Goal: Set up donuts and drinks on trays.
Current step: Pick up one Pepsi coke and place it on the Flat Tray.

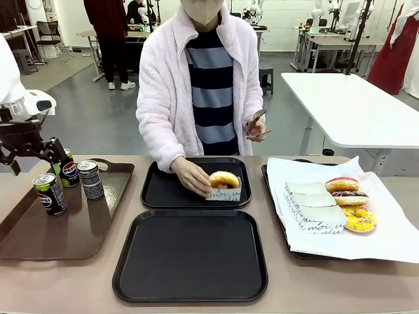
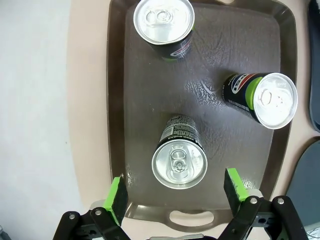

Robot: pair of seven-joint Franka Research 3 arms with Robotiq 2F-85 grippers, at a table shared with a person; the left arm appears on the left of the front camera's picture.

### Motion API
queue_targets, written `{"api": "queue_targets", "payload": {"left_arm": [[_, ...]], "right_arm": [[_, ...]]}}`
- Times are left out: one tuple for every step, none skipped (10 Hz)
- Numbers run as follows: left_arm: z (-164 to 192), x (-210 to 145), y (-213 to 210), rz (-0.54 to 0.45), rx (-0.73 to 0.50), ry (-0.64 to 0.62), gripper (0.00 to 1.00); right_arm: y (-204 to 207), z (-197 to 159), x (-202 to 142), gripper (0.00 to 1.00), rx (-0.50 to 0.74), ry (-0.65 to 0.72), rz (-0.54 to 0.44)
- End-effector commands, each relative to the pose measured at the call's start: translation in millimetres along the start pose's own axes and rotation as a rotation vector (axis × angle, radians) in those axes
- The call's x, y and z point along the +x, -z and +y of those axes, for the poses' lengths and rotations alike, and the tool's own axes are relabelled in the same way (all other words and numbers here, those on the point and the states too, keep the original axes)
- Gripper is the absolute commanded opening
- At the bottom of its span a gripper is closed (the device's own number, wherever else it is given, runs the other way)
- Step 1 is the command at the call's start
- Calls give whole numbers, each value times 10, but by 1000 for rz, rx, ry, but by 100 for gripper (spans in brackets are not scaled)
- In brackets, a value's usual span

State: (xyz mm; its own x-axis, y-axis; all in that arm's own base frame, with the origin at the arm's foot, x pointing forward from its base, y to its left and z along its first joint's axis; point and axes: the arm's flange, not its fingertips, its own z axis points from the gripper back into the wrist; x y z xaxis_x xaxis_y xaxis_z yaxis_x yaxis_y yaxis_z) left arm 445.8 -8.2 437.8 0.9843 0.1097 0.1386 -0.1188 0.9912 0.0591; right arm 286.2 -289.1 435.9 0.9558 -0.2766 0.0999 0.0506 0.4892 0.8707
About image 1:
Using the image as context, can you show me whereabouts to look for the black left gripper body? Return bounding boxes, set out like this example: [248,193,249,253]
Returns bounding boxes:
[0,119,45,155]

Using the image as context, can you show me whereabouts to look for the black white Pepsi can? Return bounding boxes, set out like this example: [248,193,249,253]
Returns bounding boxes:
[77,159,105,201]

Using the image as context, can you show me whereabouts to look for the metal serving tongs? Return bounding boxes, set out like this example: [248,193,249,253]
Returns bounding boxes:
[246,109,273,140]

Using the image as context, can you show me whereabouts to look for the pink frosted donut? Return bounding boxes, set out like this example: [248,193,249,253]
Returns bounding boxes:
[324,177,360,194]

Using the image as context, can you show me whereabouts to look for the chocolate frosted donut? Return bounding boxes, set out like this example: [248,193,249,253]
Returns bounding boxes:
[331,190,370,207]

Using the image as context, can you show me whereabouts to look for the yellow sprinkled donut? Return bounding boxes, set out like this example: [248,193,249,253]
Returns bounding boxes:
[340,205,377,234]

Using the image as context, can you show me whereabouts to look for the person's left forearm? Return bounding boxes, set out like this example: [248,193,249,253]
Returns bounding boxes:
[242,88,265,127]

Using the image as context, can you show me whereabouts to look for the person's right forearm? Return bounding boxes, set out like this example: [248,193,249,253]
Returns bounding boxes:
[136,107,188,174]

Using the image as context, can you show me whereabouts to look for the person's right hand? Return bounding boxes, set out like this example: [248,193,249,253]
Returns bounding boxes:
[170,156,213,199]

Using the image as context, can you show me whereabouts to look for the person's left hand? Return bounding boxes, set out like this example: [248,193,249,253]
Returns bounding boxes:
[245,116,266,143]

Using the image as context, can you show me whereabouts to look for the grey stool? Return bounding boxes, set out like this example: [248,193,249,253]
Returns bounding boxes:
[12,48,39,75]
[258,67,274,96]

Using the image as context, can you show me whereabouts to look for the black office chair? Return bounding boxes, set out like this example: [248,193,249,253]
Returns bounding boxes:
[35,20,71,63]

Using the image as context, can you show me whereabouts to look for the small black serving tray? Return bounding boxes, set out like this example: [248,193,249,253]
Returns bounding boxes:
[139,156,252,210]

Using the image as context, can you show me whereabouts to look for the standing person in dark red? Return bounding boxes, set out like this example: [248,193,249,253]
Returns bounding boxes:
[83,0,137,91]

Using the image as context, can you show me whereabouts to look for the seated person in black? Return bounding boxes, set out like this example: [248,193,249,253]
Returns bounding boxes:
[126,0,149,26]

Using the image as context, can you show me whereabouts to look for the person in pink fleece jacket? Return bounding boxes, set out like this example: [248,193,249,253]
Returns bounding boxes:
[136,0,266,174]

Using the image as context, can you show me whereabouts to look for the large black serving tray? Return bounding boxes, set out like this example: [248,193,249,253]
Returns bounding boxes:
[111,209,269,304]

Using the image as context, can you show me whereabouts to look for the black tray under paper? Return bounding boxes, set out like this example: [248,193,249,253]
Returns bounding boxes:
[261,158,361,261]

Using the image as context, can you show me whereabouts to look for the white table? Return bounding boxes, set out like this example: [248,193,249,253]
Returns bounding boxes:
[280,71,419,166]

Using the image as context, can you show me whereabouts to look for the grey lab table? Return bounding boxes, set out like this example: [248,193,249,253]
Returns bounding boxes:
[294,26,388,74]

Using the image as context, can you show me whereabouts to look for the black tripod pole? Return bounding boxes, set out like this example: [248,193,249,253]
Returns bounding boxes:
[344,0,374,77]

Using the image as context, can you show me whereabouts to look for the white paper sheet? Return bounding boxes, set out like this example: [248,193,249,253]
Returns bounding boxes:
[266,156,419,264]

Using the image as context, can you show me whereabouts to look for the brown plastic tray with handles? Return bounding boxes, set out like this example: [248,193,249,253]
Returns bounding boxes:
[0,158,136,262]

